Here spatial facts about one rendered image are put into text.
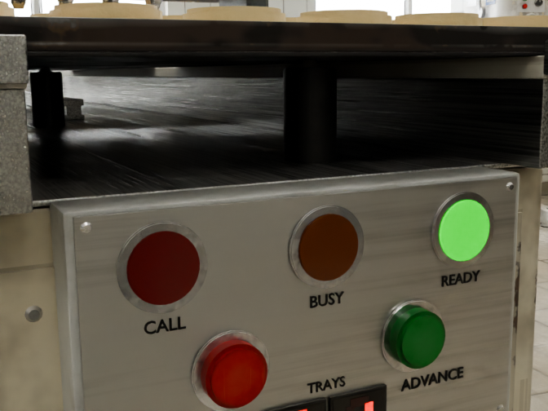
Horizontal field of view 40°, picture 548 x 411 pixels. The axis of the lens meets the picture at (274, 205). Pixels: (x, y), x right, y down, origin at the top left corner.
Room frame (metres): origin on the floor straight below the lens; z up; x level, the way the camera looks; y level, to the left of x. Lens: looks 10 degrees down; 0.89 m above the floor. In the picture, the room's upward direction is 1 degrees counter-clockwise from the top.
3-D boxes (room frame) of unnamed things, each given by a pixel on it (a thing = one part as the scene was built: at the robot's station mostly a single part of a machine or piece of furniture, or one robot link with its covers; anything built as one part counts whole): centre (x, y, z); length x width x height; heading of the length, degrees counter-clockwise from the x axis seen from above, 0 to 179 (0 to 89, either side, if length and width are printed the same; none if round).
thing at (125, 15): (0.35, 0.07, 0.91); 0.05 x 0.05 x 0.02
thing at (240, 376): (0.32, 0.02, 0.76); 0.03 x 0.02 x 0.03; 115
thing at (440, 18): (0.43, -0.09, 0.91); 0.05 x 0.05 x 0.02
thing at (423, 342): (0.36, -0.07, 0.76); 0.03 x 0.02 x 0.03; 115
